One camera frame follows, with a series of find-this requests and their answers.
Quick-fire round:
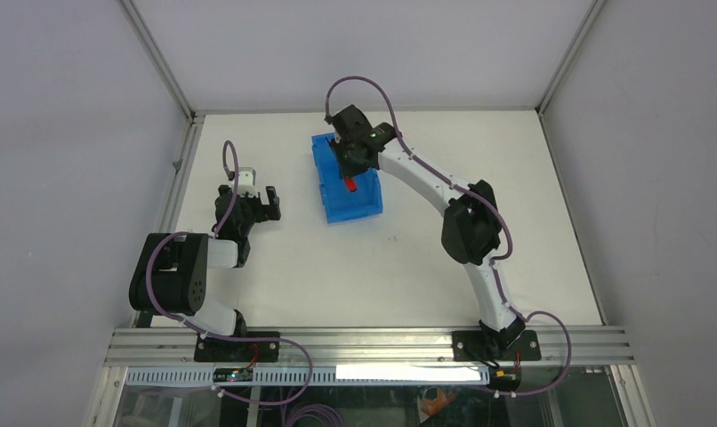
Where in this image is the red handled screwdriver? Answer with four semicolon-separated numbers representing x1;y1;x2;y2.
343;178;358;193

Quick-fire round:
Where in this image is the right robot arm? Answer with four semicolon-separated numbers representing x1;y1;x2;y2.
325;105;526;360

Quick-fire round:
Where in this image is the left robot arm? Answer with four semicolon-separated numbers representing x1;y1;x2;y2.
128;184;281;361

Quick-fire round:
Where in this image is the blue plastic bin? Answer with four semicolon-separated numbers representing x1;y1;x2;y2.
311;133;383;224

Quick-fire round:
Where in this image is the orange object under table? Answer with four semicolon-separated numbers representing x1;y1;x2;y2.
418;387;457;417

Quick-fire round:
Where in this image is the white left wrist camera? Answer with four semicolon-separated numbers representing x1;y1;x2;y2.
230;167;259;198

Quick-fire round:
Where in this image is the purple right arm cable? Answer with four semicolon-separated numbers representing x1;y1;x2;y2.
325;76;573;398

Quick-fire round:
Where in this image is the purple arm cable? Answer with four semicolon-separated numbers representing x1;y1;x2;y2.
325;76;573;398
145;140;314;407

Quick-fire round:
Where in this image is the aluminium left frame post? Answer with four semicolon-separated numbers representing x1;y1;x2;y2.
117;0;196;123

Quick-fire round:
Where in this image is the aluminium frame post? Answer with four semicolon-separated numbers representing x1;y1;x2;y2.
117;0;196;123
536;0;607;119

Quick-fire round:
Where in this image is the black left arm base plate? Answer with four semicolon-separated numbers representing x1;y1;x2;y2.
193;330;280;363

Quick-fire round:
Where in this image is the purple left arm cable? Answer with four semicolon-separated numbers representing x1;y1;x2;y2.
145;140;314;407

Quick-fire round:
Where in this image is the aluminium front rail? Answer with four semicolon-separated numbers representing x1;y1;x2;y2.
104;326;636;367

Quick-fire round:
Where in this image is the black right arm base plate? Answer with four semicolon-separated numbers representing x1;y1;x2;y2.
451;329;542;362

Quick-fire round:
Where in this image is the white slotted cable duct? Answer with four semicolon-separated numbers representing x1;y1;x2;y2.
125;365;516;388

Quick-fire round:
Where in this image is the aluminium right frame post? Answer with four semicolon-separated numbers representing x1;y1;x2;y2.
536;0;607;119

